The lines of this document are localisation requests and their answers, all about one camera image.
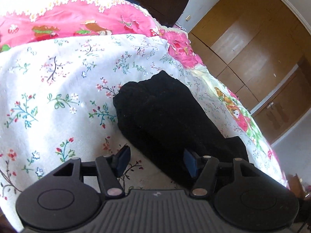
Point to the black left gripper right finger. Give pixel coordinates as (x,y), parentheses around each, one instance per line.
(241,194)

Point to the brown wooden door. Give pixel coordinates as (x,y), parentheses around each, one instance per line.
(291,102)

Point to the floral white pink bedsheet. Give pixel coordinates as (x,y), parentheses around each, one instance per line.
(62,62)

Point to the brown wooden wardrobe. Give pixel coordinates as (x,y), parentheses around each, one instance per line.
(250,46)

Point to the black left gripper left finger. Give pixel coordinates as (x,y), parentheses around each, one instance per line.
(72,194)

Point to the black pants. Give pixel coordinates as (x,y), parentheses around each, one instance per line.
(161,118)

